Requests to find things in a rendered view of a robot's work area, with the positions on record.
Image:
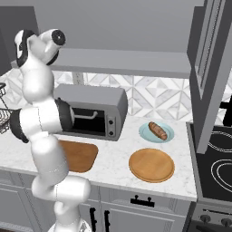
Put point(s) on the dark grey tall cabinet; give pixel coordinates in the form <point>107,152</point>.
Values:
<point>7,33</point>

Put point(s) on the grey base cupboard run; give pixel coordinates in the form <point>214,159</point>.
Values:
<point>15,202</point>

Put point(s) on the grey toaster oven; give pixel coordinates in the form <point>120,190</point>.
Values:
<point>90,96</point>

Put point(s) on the grey open cabinet door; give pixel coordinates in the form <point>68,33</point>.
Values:
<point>208,90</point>

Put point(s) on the rectangular brown cutting board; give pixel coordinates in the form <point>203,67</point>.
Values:
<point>80,155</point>

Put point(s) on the toaster oven knob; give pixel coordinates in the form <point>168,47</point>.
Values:
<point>111,132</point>
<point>111,122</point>

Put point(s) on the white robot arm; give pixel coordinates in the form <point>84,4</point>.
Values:
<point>45,157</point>

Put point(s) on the round wooden board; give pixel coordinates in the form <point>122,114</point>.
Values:
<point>151,165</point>

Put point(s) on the white wall outlet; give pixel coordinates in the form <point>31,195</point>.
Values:
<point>78,78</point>

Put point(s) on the black hob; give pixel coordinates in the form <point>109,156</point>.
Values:
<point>217,169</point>

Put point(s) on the black object behind hob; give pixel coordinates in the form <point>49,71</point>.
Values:
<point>227,111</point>

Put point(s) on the black oven knob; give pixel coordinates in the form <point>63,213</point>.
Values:
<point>226,222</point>
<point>205,218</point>

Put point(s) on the grey cupboard door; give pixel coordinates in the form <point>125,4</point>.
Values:
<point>142,222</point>
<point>85,216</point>

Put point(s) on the grey drawer front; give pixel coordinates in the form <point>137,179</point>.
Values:
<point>120,198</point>

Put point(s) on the pale teal plate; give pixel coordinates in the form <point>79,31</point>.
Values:
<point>145,133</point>

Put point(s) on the brown pastry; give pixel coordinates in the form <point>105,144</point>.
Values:
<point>157,130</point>

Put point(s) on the grey wall cabinet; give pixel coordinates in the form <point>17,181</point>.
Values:
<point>120,30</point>

